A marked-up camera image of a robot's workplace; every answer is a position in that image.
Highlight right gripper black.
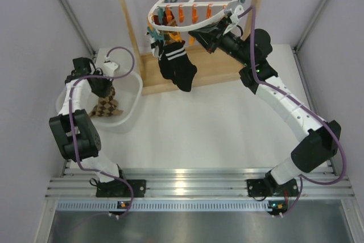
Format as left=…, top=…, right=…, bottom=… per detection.
left=191, top=18, right=253, bottom=67

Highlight black sock white stripes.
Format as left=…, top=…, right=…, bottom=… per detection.
left=158, top=42, right=197, bottom=92

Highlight brown argyle sock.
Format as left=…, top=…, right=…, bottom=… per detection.
left=89, top=86, right=123, bottom=117

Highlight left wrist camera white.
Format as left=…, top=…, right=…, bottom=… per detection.
left=101, top=56, right=121, bottom=77

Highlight wooden hanger stand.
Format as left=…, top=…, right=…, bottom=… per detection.
left=119, top=0, right=261, bottom=95

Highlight black white striped sock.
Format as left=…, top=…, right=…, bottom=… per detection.
left=148, top=33, right=159, bottom=59

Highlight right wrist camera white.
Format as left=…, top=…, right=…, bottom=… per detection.
left=224, top=1, right=245, bottom=25

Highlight white plastic tub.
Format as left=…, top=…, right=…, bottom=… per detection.
left=55, top=71, right=143, bottom=133

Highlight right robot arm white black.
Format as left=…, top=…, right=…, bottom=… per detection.
left=189, top=18, right=341, bottom=196

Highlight aluminium mounting rail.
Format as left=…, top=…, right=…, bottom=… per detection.
left=45, top=163, right=355, bottom=214

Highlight brown sock clipped on hanger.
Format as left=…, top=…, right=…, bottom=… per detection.
left=154, top=12, right=182, bottom=45

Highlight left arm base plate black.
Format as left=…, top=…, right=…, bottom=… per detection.
left=89, top=179, right=146, bottom=197

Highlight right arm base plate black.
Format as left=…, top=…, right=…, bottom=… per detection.
left=246, top=179, right=299, bottom=199

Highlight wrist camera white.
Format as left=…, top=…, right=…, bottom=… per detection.
left=101, top=56, right=121, bottom=77
left=224, top=1, right=245, bottom=25

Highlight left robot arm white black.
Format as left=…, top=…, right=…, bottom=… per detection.
left=49, top=57, right=129, bottom=197

